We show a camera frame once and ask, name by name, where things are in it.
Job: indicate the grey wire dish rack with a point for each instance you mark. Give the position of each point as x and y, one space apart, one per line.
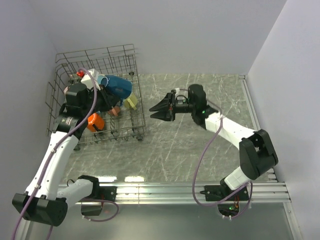
119 60

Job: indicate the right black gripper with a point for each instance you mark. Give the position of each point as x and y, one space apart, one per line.
166 110

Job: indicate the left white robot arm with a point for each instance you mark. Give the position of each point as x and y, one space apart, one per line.
42 201

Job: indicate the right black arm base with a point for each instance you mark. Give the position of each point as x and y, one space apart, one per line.
215 193

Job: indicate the dark blue white-inside mug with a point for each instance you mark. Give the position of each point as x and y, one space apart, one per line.
117 85

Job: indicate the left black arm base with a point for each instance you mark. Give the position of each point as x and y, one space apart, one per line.
107 193

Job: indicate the light pink mug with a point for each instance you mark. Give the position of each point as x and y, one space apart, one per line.
66 89

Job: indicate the pale yellow mug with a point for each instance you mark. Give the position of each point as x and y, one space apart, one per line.
131 102

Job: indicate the light blue yellow-inside mug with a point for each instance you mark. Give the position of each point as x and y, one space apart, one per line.
102 79

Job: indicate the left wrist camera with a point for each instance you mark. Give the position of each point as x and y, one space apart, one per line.
87 80

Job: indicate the salmon pink mug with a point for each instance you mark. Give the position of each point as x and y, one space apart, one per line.
114 111

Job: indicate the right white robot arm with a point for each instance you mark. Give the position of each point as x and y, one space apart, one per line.
257 154

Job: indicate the aluminium mounting rail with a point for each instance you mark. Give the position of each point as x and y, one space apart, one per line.
181 192

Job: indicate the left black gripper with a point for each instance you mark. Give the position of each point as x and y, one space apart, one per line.
109 100

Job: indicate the orange enamel mug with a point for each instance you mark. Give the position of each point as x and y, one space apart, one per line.
95 123

